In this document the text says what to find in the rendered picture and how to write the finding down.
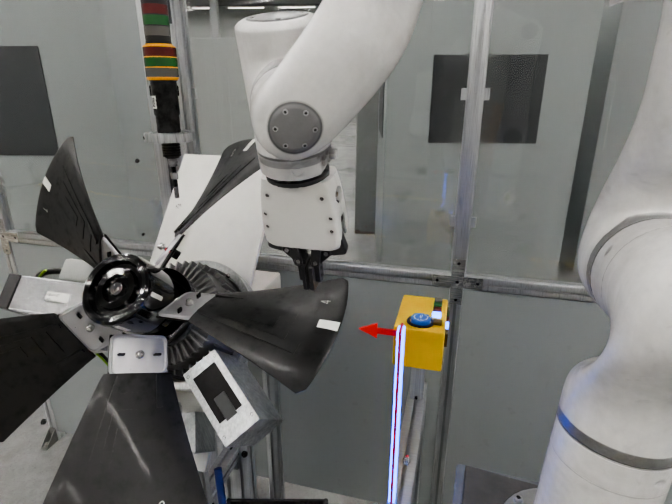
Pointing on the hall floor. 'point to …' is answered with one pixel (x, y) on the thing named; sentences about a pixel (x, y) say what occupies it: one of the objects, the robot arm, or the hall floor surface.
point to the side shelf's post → (274, 441)
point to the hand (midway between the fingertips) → (311, 272)
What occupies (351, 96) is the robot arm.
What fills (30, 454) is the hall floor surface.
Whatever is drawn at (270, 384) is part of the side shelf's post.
